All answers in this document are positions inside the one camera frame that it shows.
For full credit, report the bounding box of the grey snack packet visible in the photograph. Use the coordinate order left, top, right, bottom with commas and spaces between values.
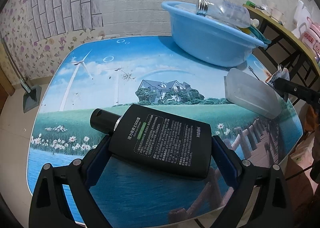
266, 65, 291, 101

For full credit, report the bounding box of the black shampoo bottle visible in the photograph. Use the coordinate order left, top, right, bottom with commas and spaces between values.
90, 105, 212, 180

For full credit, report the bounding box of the yellow top folding table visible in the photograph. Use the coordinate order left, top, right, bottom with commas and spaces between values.
244, 4, 319, 91

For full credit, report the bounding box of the pink cartoon container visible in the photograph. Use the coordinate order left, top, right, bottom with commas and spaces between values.
302, 22, 320, 56

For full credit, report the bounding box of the translucent plastic case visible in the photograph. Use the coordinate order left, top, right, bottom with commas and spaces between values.
224, 68, 281, 119

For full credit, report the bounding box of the white jug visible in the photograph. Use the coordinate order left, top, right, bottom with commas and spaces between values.
292, 0, 311, 39

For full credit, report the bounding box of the green sachet packet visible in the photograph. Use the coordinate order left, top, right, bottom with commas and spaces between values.
248, 25, 271, 45

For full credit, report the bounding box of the blue plastic basin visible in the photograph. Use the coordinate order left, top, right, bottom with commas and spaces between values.
161, 1, 268, 67

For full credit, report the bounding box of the grey dustpan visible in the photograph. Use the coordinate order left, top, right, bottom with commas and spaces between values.
1, 37, 42, 113

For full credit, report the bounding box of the clear plastic bottle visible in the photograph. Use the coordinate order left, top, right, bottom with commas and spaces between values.
196, 0, 251, 28

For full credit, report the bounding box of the black cable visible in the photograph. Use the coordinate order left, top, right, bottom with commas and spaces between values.
285, 162, 316, 182

